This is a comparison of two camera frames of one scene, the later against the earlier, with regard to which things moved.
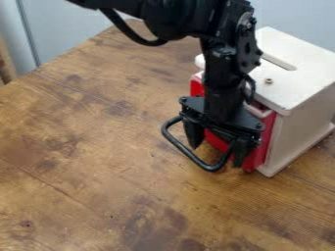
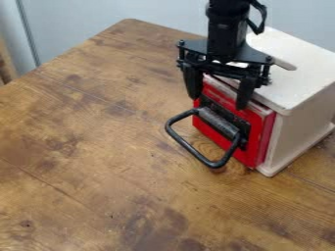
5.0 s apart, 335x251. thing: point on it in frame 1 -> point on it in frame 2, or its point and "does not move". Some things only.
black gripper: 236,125 -> 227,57
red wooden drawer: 261,144 does not move
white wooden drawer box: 293,86 does not move
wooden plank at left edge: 8,72 does not move
